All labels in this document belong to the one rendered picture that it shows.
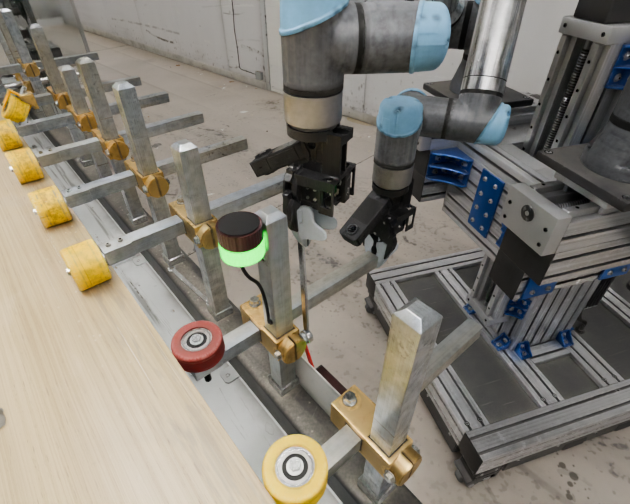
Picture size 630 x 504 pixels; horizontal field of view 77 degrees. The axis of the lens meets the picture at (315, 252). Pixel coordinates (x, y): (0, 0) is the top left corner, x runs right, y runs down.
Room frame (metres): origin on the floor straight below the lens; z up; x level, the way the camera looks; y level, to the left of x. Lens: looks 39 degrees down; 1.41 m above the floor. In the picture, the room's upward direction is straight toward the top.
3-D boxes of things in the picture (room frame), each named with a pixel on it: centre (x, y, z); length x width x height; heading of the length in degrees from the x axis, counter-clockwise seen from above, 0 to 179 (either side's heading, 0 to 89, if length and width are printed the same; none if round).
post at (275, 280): (0.45, 0.06, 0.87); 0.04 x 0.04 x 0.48; 40
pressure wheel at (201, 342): (0.40, 0.19, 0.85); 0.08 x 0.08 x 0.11
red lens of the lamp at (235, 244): (0.42, 0.10, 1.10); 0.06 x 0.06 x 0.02
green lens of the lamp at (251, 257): (0.42, 0.10, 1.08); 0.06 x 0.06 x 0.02
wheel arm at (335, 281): (0.52, 0.04, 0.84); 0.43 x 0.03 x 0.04; 130
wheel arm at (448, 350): (0.34, -0.13, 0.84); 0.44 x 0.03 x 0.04; 130
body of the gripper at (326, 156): (0.51, 0.00, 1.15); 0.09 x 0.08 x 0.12; 60
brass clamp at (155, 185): (0.85, 0.40, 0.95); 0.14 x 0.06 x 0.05; 40
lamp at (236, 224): (0.42, 0.10, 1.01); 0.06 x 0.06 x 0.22; 40
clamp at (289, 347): (0.47, 0.08, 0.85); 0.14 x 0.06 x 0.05; 40
